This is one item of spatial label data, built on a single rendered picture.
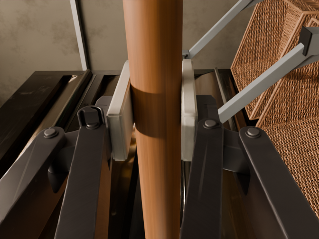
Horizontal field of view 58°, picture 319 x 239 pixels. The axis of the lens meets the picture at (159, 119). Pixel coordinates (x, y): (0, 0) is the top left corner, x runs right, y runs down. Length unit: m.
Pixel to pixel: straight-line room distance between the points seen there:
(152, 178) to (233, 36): 3.85
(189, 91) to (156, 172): 0.06
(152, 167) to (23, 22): 4.22
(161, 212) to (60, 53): 4.13
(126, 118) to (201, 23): 3.78
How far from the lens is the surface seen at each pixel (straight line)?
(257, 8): 1.72
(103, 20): 4.00
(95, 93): 1.64
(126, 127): 0.15
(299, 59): 0.61
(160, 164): 0.19
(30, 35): 4.39
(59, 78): 1.90
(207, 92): 1.59
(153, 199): 0.21
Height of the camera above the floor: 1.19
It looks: 3 degrees up
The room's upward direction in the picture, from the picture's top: 90 degrees counter-clockwise
